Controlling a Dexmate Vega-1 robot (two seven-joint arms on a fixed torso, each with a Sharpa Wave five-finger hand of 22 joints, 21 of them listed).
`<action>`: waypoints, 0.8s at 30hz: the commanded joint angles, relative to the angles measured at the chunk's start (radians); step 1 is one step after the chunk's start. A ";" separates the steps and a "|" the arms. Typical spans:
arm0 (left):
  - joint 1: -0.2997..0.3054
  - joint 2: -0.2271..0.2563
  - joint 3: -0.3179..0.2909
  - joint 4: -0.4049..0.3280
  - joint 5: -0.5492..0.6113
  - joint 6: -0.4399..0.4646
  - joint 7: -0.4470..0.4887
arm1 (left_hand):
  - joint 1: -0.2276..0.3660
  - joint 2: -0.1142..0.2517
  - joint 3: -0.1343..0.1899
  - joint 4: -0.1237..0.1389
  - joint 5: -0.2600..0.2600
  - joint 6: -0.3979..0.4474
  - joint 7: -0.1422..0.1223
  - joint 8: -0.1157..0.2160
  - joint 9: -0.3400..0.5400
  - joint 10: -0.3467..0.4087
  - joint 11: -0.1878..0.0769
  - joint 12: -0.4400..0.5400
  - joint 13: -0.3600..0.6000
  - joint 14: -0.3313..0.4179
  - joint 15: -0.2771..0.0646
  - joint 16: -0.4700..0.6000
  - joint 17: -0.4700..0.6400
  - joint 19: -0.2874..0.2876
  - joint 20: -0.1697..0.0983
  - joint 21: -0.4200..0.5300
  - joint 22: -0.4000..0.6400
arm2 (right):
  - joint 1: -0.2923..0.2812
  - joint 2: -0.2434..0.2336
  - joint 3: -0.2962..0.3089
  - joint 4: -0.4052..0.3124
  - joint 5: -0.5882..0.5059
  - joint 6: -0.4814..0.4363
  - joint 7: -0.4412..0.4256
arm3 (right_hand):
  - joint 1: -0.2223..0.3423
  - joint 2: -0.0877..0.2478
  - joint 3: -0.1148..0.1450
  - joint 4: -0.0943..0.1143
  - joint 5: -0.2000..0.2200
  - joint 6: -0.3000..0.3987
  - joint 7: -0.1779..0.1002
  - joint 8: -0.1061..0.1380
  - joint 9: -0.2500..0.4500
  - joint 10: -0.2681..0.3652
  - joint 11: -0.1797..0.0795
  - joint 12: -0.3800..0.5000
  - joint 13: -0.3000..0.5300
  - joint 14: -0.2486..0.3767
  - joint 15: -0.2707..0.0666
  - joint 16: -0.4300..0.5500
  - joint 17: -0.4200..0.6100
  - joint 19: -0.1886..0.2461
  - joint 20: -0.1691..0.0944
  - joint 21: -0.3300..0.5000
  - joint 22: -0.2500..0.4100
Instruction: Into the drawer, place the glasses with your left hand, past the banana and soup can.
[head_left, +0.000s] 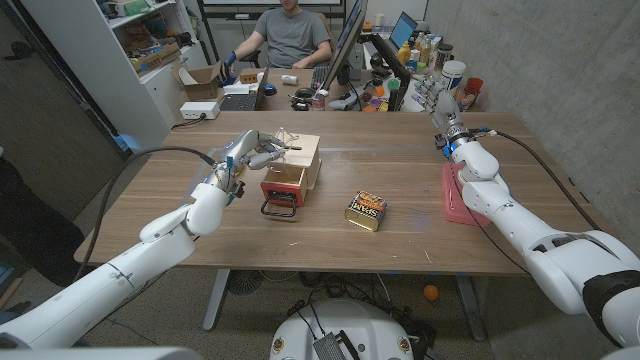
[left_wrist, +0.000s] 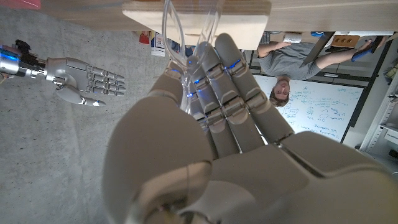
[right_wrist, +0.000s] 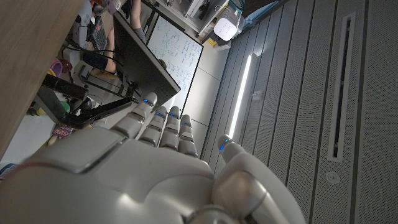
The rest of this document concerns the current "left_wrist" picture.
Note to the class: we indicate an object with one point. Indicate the white wipes canister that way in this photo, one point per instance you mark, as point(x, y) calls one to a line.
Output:
point(158, 43)

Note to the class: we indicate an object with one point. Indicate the blue round object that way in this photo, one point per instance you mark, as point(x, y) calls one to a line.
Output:
point(317, 34)

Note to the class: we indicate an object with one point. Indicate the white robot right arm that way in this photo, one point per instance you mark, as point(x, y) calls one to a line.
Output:
point(9, 65)

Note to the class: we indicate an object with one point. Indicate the black laptop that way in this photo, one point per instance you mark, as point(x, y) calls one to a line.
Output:
point(317, 48)

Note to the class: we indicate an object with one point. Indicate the pink plastic tray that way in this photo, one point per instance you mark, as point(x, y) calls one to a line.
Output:
point(18, 3)

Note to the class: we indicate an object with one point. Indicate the whiteboard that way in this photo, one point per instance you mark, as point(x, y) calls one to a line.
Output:
point(323, 109)

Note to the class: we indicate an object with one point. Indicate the clear plastic glasses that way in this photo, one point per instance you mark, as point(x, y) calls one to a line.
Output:
point(191, 62)

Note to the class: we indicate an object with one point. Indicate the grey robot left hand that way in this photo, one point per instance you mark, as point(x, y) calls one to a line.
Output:
point(248, 186)

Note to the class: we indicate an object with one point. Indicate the white shelf unit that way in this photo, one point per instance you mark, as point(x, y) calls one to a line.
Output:
point(382, 118)

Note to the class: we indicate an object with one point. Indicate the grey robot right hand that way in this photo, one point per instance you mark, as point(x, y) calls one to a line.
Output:
point(77, 79)

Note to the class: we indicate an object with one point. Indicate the wooden box with slot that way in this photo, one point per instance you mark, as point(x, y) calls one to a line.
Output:
point(242, 28)

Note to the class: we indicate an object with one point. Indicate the seated person in grey shirt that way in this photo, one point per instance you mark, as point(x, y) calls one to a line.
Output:
point(289, 62)

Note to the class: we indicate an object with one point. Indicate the wooden block with holes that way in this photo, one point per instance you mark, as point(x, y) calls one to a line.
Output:
point(343, 40)

